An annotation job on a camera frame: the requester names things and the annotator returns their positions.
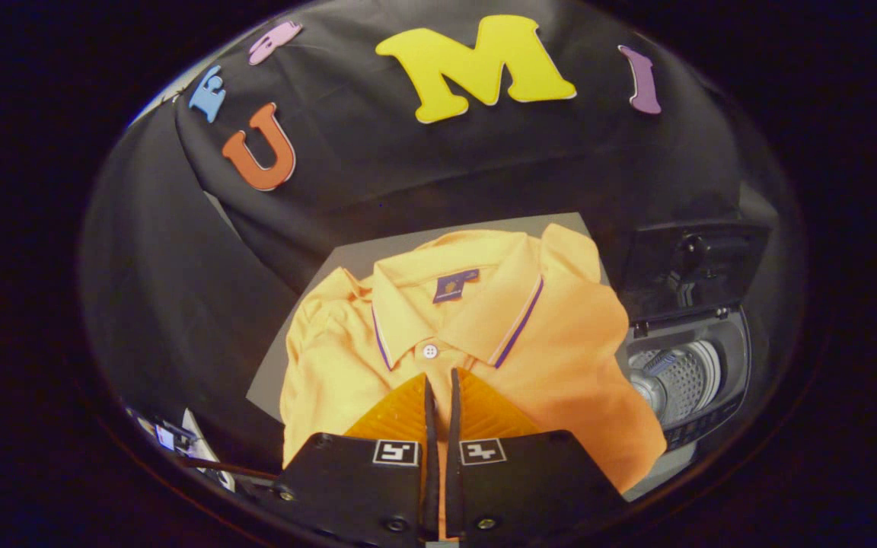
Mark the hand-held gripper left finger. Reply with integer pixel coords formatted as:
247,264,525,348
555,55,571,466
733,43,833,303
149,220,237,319
275,371,438,541

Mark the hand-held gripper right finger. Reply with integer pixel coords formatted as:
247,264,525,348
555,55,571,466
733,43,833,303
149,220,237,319
446,368,630,541

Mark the orange polo shirt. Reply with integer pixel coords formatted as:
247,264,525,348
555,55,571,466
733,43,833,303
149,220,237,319
280,223,668,541

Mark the grey top-load washing machine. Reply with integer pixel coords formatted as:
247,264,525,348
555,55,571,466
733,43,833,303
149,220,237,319
615,304,753,454

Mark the dark washing machine lid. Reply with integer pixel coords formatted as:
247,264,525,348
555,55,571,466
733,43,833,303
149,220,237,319
620,221,770,328

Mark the grey cabinet with dark frame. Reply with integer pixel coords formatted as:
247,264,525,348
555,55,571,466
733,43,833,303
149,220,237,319
247,212,614,427

